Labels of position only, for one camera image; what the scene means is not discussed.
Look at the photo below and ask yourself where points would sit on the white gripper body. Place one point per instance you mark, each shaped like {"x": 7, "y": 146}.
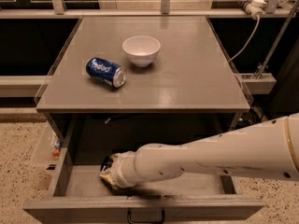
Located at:
{"x": 119, "y": 169}

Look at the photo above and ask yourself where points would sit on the dark blue rxbar wrapper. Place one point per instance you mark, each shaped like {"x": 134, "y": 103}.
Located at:
{"x": 106, "y": 163}

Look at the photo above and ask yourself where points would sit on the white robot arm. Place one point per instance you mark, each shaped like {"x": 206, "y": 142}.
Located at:
{"x": 266, "y": 150}

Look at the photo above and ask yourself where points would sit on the grey open top drawer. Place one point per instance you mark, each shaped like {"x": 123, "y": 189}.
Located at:
{"x": 77, "y": 194}

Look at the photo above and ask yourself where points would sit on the grey counter cabinet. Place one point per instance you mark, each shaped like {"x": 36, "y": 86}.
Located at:
{"x": 190, "y": 74}

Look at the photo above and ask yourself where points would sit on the small orange blue item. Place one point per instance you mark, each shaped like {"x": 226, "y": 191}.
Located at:
{"x": 57, "y": 148}

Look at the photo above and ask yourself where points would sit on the clear plastic side bin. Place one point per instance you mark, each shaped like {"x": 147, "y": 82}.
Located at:
{"x": 42, "y": 155}

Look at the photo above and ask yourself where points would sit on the blue pepsi soda can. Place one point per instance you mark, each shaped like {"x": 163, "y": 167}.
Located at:
{"x": 107, "y": 72}

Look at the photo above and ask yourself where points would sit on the white ceramic bowl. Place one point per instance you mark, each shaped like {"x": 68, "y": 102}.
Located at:
{"x": 141, "y": 50}

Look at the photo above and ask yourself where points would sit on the white power strip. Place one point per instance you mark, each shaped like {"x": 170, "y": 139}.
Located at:
{"x": 252, "y": 7}

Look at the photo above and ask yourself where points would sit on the black drawer handle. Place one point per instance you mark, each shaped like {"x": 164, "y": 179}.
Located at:
{"x": 145, "y": 217}

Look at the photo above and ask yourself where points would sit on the metal railing frame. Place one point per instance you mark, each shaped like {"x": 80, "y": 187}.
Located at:
{"x": 14, "y": 9}

